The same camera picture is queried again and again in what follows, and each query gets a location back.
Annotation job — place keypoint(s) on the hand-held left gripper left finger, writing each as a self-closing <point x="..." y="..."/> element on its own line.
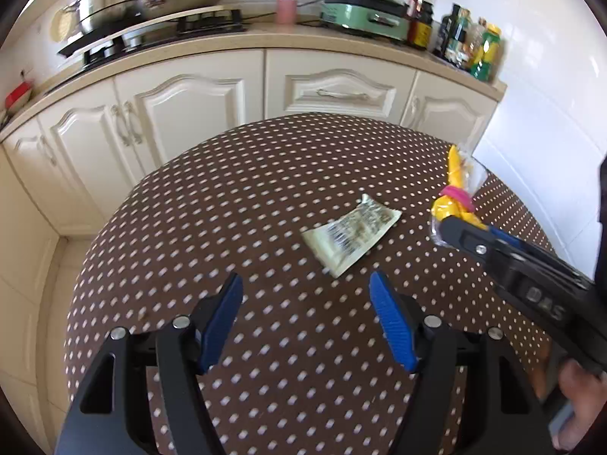
<point x="220" y="327"/>

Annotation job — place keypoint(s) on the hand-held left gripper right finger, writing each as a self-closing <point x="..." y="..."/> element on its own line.
<point x="396" y="327"/>

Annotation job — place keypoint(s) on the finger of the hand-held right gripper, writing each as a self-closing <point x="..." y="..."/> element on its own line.
<point x="467" y="239"/>
<point x="514" y="244"/>

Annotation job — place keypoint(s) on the yellow clear plastic wrapper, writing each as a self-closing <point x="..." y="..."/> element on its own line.
<point x="448" y="211"/>

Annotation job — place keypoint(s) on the green white wrapper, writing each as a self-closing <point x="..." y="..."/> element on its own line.
<point x="351" y="232"/>

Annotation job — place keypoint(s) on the person's right hand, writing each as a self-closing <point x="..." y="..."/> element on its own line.
<point x="581" y="398"/>

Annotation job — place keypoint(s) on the brown polka dot tablecloth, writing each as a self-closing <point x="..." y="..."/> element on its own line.
<point x="261" y="189"/>

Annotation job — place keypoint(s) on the yellow green bottle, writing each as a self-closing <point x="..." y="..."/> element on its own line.
<point x="488" y="54"/>

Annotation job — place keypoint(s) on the clear oil bottle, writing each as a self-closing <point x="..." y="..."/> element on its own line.
<point x="475" y="42"/>

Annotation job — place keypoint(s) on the dark glass bottle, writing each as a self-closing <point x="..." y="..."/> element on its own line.
<point x="453" y="33"/>

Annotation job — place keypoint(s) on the dark sauce bottle red cap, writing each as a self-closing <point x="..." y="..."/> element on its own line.
<point x="419" y="23"/>

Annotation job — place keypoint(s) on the cream drawer front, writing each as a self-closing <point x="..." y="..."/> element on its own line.
<point x="294" y="80"/>

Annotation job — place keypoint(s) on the green electric grill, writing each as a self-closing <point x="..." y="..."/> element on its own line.
<point x="363" y="12"/>

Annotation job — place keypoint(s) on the cream kitchen cabinets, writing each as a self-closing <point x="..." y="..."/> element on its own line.
<point x="265" y="38"/>

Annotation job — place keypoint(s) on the pink utensil holder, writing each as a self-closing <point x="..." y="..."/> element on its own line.
<point x="287" y="12"/>

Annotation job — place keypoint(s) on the black gas stove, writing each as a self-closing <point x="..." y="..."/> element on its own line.
<point x="156" y="33"/>

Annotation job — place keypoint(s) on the red container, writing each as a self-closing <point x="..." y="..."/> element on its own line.
<point x="19" y="95"/>

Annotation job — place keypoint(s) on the stacked steel pot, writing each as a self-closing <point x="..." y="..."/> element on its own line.
<point x="104" y="7"/>

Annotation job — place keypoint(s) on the round beige disc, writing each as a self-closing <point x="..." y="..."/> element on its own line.
<point x="59" y="26"/>

